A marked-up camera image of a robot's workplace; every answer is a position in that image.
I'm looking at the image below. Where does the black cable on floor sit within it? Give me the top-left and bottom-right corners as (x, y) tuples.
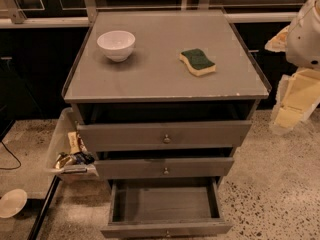
(0, 140), (22, 171)

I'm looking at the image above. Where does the black floor rail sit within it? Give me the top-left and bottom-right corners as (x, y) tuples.
(27, 176), (60, 240)

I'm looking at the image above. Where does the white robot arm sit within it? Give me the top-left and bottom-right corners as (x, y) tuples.
(265, 0), (320, 135)

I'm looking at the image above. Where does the green and yellow sponge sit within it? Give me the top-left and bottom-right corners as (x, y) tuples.
(179, 48), (216, 77)

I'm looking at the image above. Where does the white ceramic bowl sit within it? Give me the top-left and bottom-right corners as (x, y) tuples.
(97, 30), (136, 62)

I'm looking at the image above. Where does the gold foil snack packet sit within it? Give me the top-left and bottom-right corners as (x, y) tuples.
(54, 153), (75, 169)

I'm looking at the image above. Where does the grey top drawer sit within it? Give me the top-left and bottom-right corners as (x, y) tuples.
(77, 120), (251, 152)

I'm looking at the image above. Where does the dark blue snack packet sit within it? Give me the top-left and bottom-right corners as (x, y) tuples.
(73, 152), (95, 165)

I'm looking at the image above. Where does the grey middle drawer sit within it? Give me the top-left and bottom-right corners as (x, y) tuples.
(95, 157), (234, 179)

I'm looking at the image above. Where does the grey bottom drawer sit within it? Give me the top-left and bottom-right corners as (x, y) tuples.
(102, 177), (232, 239)

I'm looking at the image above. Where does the tan snack packet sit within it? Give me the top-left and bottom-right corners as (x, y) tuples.
(68, 132), (81, 154)

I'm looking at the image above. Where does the grey drawer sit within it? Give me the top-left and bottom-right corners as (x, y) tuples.
(95, 157), (234, 179)
(77, 120), (251, 152)
(102, 177), (232, 239)

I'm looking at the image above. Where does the grey wooden drawer cabinet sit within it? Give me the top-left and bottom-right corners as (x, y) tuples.
(61, 9), (272, 185)

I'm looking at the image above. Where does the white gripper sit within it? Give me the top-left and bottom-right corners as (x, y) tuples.
(265, 0), (320, 133)

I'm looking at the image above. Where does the metal railing frame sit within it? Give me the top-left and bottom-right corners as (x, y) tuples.
(0, 0), (307, 28)

